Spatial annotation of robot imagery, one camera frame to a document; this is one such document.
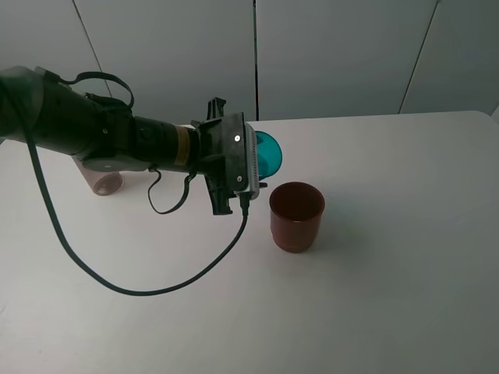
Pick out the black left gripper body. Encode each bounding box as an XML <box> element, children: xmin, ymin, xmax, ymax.
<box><xmin>189</xmin><ymin>118</ymin><xmax>247</xmax><ymax>196</ymax></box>

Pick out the thin black flat cable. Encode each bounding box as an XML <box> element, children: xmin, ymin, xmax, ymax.
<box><xmin>50</xmin><ymin>71</ymin><xmax>196</xmax><ymax>214</ymax></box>

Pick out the clear brownish water bottle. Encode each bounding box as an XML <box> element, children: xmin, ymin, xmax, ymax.
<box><xmin>73</xmin><ymin>157</ymin><xmax>124</xmax><ymax>196</ymax></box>

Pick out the red plastic cup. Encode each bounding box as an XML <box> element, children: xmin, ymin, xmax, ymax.
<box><xmin>269</xmin><ymin>182</ymin><xmax>325</xmax><ymax>253</ymax></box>

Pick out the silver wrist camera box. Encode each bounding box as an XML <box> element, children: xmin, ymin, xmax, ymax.
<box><xmin>221</xmin><ymin>113</ymin><xmax>260</xmax><ymax>200</ymax></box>

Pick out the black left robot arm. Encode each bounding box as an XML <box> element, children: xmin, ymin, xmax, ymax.
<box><xmin>1</xmin><ymin>66</ymin><xmax>250</xmax><ymax>215</ymax></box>

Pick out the teal translucent plastic cup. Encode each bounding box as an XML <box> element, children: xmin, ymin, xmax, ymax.
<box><xmin>255</xmin><ymin>131</ymin><xmax>283</xmax><ymax>181</ymax></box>

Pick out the black camera cable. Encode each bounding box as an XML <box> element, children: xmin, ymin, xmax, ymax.
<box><xmin>0</xmin><ymin>73</ymin><xmax>251</xmax><ymax>297</ymax></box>

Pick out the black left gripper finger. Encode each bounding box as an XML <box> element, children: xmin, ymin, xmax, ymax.
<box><xmin>205</xmin><ymin>175</ymin><xmax>232</xmax><ymax>216</ymax></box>
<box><xmin>206</xmin><ymin>97</ymin><xmax>226</xmax><ymax>122</ymax></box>

